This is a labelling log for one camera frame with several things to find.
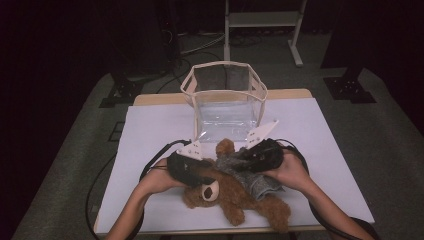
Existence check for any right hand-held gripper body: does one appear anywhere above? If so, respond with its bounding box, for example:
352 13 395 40
245 119 285 173

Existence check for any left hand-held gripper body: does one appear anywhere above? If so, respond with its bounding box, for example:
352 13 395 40
166 139 209 188

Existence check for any grey knitted cloth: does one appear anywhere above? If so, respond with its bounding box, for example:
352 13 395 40
214 146 284 201

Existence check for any brown teddy bear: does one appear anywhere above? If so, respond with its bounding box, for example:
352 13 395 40
182 138 292 234

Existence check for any clear plastic bag beige trim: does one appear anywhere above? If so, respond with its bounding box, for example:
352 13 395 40
179 60 269 144

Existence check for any person's left hand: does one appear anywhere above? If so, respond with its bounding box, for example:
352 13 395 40
141 159 188 196

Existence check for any person's right hand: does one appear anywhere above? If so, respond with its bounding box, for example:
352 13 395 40
263 149 313 196

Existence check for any white table sheet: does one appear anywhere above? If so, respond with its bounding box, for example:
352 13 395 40
94 97 375 234

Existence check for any wooden table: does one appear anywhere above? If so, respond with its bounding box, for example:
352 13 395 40
93 88 336 236

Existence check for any dark floor outlet box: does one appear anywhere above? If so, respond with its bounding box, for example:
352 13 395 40
108 121 126 143

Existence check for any black stand base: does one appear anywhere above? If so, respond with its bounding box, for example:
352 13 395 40
98 73 144 109
322 66 377 104

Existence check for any person's black clothing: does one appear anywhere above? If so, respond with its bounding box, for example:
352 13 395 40
349 216 381 240

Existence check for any left hand-held gripper black cable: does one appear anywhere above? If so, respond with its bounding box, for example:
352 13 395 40
124 139 192 240

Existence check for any hand-held gripper black cable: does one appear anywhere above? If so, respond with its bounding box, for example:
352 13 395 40
124 139 192 240
276 138 364 240

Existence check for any right hand-held gripper black cable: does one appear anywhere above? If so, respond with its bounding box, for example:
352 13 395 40
276 138 364 240

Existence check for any black floor cable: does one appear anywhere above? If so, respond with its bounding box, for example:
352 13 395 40
156 58 189 94

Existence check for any thin black cable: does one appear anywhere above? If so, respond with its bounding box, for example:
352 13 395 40
85 153 118 240

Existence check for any white floor cable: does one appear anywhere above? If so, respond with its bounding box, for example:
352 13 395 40
179 31 226 56

